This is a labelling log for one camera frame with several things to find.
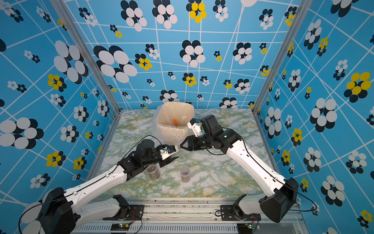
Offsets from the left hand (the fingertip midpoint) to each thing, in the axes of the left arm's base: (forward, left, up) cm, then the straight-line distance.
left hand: (177, 149), depth 77 cm
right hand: (-2, -5, +7) cm, 9 cm away
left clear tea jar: (-9, +13, -9) cm, 18 cm away
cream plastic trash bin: (+24, +5, -3) cm, 25 cm away
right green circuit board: (-33, -34, -19) cm, 50 cm away
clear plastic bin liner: (+8, +12, +6) cm, 16 cm away
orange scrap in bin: (+24, +3, -6) cm, 25 cm away
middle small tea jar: (-11, -5, -6) cm, 13 cm away
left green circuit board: (-32, +29, -21) cm, 48 cm away
